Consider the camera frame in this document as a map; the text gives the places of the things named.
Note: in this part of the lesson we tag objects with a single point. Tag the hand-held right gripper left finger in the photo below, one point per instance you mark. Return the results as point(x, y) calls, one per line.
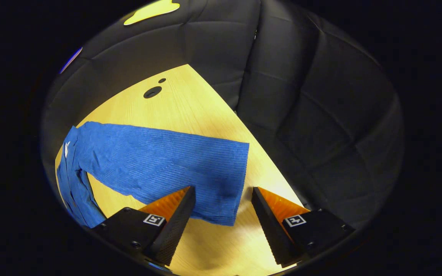
point(175, 226)

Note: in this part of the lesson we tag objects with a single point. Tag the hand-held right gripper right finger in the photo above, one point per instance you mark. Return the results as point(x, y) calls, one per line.
point(269, 226)

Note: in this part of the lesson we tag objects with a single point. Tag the blue button shirt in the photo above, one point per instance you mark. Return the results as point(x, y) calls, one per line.
point(159, 161)

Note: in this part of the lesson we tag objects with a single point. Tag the black backdrop cloth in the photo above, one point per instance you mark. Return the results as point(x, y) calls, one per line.
point(320, 115)

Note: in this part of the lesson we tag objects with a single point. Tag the large black table grommet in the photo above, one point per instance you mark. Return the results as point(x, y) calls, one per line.
point(152, 92)

